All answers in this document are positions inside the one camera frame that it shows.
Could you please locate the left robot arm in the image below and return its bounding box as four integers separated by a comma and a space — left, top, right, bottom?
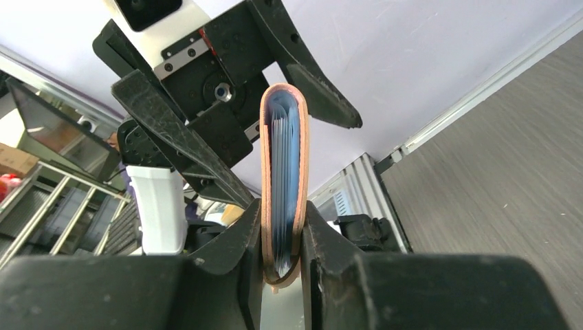
93, 1, 362, 254

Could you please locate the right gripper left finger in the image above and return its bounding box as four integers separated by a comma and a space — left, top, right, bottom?
1, 201, 263, 329

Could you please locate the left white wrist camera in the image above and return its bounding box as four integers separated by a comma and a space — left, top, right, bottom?
103, 1, 210, 68

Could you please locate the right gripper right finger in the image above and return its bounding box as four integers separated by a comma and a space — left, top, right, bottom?
301, 203, 569, 329

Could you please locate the tan leather card holder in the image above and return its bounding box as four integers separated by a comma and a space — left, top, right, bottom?
259, 83, 309, 289

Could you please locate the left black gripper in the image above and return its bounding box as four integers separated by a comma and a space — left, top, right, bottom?
93, 0, 363, 208

